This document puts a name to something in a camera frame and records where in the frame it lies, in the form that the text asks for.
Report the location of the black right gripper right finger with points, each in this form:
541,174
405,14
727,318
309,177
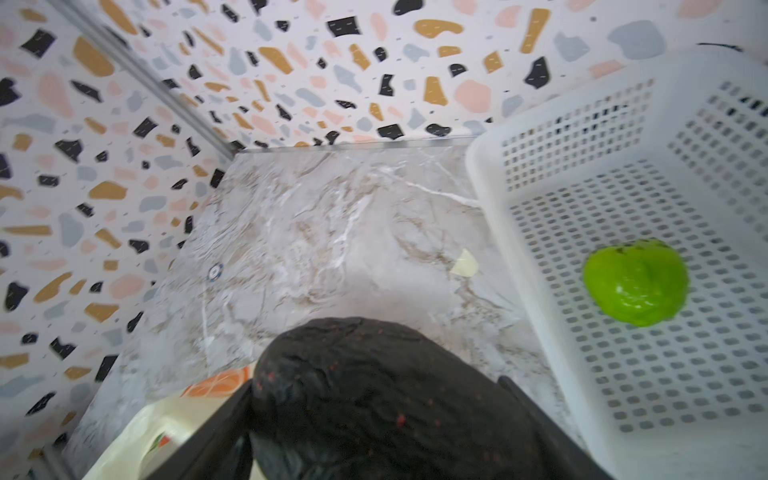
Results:
561,457

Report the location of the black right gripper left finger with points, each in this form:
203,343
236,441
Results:
219,449

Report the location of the yellow plastic bag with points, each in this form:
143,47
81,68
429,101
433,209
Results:
160,428

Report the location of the dark avocado fruit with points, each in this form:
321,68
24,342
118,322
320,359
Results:
356,398

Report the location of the bright green round fruit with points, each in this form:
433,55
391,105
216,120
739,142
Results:
641,283

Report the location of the white plastic mesh basket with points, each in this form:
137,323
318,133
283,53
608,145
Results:
632,215

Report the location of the small plastic scrap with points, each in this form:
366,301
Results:
466,265

